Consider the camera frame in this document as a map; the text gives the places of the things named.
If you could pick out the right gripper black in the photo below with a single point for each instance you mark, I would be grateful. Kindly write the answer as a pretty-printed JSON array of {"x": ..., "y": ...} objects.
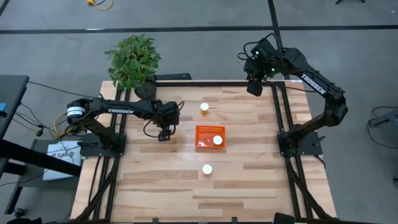
[{"x": 256, "y": 71}]

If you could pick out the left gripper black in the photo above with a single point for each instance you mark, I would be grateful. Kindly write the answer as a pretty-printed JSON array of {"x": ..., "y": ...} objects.
[{"x": 166, "y": 127}]

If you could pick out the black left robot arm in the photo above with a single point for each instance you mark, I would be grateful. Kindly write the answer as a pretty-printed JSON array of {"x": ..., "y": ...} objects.
[{"x": 121, "y": 110}]

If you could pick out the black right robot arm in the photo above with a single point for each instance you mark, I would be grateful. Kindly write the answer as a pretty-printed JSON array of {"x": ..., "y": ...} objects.
[{"x": 314, "y": 84}]

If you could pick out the orange plastic basket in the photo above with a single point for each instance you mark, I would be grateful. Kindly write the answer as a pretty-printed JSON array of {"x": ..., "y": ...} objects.
[{"x": 205, "y": 132}]

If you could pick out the black flat box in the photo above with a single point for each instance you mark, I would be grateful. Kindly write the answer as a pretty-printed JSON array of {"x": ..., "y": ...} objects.
[{"x": 174, "y": 76}]

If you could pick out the green plant in black pot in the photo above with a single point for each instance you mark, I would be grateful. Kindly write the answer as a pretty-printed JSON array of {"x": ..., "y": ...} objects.
[{"x": 133, "y": 62}]

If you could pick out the white printed sheet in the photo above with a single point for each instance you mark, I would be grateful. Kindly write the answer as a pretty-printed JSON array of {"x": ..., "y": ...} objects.
[{"x": 57, "y": 149}]

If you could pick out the black stand foot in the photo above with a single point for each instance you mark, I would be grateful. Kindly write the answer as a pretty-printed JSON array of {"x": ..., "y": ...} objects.
[{"x": 349, "y": 1}]

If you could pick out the black rounded object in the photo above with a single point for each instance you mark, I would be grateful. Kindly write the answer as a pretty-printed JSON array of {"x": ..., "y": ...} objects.
[{"x": 283, "y": 218}]

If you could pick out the black desk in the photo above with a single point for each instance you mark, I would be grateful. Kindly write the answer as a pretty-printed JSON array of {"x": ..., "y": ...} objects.
[{"x": 12, "y": 99}]

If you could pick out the black caster wheel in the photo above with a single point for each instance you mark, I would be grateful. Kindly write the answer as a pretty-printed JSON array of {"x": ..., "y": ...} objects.
[{"x": 18, "y": 212}]

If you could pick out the blue object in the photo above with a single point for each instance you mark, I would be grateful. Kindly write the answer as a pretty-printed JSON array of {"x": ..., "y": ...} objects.
[{"x": 2, "y": 107}]

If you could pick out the black aluminium table frame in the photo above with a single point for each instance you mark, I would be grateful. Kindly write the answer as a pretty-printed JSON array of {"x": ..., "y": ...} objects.
[{"x": 217, "y": 83}]

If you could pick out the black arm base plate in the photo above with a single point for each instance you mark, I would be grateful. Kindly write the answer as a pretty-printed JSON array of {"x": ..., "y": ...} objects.
[
  {"x": 308, "y": 146},
  {"x": 90, "y": 149}
]

